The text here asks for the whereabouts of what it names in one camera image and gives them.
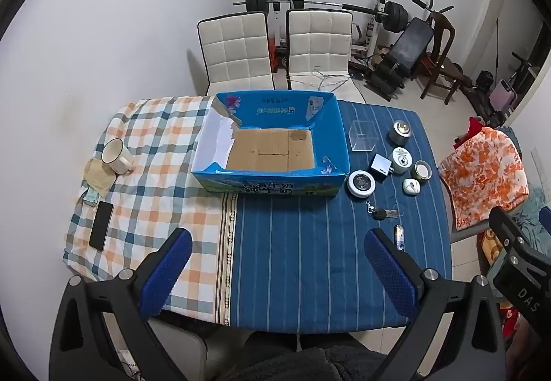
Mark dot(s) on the small silver lighter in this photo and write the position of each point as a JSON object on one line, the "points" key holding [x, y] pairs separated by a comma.
{"points": [[400, 237]]}

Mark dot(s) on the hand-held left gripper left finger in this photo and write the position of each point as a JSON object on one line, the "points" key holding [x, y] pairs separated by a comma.
{"points": [[172, 265]]}

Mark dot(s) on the brown wooden chair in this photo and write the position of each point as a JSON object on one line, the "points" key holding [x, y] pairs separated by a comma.
{"points": [[445, 32]]}

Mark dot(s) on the black bag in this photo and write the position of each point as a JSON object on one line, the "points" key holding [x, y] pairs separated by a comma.
{"points": [[486, 80]]}

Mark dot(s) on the silver tin can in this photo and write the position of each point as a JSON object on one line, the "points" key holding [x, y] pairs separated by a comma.
{"points": [[400, 133]]}

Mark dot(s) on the white round jar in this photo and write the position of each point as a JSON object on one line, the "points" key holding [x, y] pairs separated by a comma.
{"points": [[401, 159]]}

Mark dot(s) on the red cloth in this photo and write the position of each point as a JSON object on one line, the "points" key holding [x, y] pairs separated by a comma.
{"points": [[471, 127]]}

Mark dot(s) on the white padded chair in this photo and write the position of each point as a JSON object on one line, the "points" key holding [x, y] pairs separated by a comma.
{"points": [[234, 49], [318, 41]]}

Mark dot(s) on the gold tin with lid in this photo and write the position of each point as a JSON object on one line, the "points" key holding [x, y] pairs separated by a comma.
{"points": [[421, 171]]}

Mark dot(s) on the white earbuds case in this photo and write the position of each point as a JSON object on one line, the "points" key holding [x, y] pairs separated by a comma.
{"points": [[411, 186]]}

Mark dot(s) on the beige cloth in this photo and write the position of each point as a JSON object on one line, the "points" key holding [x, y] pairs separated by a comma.
{"points": [[99, 183]]}

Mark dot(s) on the round black white compact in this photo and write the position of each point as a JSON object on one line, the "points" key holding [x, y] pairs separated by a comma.
{"points": [[361, 183]]}

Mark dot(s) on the teal blanket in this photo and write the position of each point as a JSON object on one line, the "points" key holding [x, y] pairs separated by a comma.
{"points": [[531, 200]]}

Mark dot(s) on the barbell with black plates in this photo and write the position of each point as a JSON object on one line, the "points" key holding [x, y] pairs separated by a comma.
{"points": [[396, 15]]}

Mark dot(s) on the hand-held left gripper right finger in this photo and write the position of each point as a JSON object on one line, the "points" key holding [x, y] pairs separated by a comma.
{"points": [[387, 269]]}

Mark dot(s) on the black phone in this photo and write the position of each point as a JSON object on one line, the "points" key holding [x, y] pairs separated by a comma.
{"points": [[101, 226]]}

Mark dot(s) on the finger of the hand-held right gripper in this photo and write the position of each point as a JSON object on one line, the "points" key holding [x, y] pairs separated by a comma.
{"points": [[510, 230], [546, 218]]}

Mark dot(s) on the orange floral blanket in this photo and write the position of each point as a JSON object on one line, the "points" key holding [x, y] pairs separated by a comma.
{"points": [[482, 174]]}

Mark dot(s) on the white mug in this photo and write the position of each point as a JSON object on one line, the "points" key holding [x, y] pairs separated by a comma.
{"points": [[116, 157]]}

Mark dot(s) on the small green packet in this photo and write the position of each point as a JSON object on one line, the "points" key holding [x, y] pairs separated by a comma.
{"points": [[90, 197]]}

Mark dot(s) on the person's dark fleece clothing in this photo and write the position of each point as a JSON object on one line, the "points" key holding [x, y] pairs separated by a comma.
{"points": [[292, 359]]}

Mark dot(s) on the cartoon printed cloth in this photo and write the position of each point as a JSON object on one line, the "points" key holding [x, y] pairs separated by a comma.
{"points": [[490, 247]]}

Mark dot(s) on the key bunch with fob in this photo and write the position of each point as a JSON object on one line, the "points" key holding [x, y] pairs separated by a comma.
{"points": [[379, 214]]}

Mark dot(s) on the pink suitcase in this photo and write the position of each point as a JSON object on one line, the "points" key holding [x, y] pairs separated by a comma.
{"points": [[502, 95]]}

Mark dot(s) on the clear plastic box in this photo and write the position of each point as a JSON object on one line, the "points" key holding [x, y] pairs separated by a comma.
{"points": [[363, 140]]}

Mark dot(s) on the small grey square box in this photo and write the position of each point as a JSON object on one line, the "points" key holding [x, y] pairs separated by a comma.
{"points": [[381, 166]]}

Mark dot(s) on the black weight bench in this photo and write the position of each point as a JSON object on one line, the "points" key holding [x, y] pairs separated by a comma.
{"points": [[409, 45]]}

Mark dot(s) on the white weight rack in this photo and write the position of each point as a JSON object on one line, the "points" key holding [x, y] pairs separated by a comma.
{"points": [[375, 19]]}

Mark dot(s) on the blue cardboard box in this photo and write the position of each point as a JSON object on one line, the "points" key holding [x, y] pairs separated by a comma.
{"points": [[267, 148]]}

